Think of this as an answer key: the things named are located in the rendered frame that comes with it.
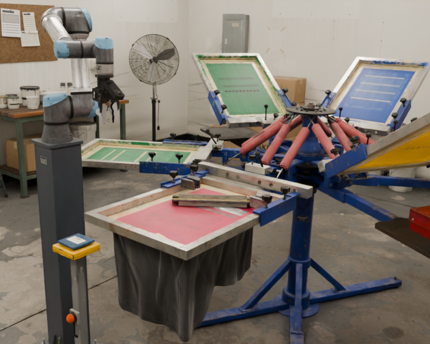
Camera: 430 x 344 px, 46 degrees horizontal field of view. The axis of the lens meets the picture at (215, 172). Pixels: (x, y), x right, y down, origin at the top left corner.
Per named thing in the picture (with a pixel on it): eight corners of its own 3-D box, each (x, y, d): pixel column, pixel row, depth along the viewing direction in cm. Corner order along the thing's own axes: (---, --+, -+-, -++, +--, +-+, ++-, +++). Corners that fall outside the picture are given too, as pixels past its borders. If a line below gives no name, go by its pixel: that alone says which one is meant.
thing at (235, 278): (190, 341, 210) (192, 246, 199) (183, 338, 212) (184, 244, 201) (252, 297, 245) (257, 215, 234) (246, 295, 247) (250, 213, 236)
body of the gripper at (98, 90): (106, 99, 229) (105, 72, 226) (118, 102, 223) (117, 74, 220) (91, 101, 224) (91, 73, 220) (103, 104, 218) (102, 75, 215)
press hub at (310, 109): (307, 329, 314) (326, 110, 276) (254, 307, 337) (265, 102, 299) (335, 304, 344) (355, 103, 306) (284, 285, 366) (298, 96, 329)
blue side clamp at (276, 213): (261, 226, 223) (262, 211, 221) (252, 224, 226) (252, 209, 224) (295, 209, 246) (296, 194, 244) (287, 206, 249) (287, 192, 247)
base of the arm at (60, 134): (35, 139, 257) (34, 119, 255) (63, 135, 268) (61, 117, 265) (51, 145, 248) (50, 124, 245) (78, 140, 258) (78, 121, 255)
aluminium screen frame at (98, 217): (186, 261, 186) (186, 250, 185) (84, 220, 221) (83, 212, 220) (294, 205, 246) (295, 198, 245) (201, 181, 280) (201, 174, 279)
